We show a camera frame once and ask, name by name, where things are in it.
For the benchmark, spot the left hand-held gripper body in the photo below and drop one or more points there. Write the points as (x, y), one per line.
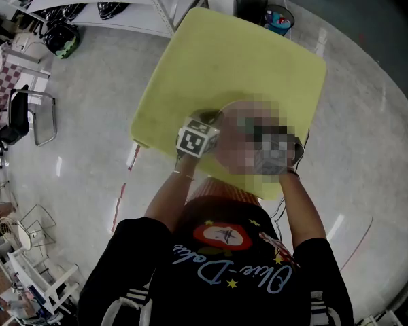
(194, 139)

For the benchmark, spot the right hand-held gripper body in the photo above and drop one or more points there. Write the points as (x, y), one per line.
(297, 149)

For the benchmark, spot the large pink plate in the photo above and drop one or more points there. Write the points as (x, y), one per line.
(234, 148)

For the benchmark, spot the person's right forearm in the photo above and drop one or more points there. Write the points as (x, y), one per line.
(302, 212)

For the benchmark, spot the person's left forearm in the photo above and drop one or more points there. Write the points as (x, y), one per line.
(170, 199)

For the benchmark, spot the table with yellow-green cloth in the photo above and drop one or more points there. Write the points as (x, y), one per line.
(231, 56)

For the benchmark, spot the black mesh wastebasket with trash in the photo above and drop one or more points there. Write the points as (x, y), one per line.
(279, 20)

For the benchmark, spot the empty black mesh wastebasket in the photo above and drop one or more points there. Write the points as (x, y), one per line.
(251, 5)

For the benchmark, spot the white metal shelving rack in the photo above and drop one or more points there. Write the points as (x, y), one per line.
(129, 19)

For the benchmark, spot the shiny black bag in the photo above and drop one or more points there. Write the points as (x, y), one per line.
(61, 10)
(112, 9)

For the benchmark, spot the person's black printed shirt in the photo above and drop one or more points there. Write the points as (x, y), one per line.
(224, 301)

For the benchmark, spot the black and green helmet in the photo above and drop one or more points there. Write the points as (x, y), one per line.
(59, 39)

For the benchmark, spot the black chrome cantilever chair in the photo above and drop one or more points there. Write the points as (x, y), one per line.
(18, 114)

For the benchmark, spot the pink checkered cloth table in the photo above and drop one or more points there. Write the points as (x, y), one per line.
(5, 80)

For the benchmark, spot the white wooden rack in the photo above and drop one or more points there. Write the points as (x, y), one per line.
(30, 277)

